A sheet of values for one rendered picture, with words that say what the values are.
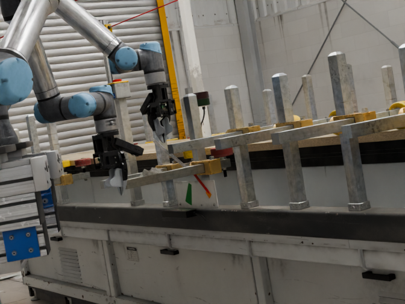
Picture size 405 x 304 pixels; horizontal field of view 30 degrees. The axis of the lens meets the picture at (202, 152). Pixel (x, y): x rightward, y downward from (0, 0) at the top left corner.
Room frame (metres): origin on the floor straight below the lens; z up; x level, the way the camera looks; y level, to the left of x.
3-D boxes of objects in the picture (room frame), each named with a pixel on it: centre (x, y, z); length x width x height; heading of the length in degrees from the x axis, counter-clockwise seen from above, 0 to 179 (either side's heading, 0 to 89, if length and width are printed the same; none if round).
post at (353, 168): (2.11, -0.41, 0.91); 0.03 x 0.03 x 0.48; 34
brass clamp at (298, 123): (2.30, -0.28, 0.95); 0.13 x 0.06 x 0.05; 34
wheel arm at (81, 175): (3.68, 0.76, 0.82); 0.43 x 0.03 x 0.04; 124
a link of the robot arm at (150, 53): (2.76, 0.13, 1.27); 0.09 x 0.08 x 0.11; 98
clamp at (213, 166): (2.71, 0.00, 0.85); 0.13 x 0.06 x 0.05; 34
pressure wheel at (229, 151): (2.74, -0.07, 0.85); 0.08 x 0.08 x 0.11
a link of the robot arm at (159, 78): (2.76, 0.12, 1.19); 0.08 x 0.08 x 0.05
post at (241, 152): (2.52, -0.13, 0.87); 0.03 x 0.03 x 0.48; 34
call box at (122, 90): (3.15, 0.30, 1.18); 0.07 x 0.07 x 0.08; 34
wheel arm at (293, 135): (2.05, -0.39, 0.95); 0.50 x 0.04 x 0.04; 124
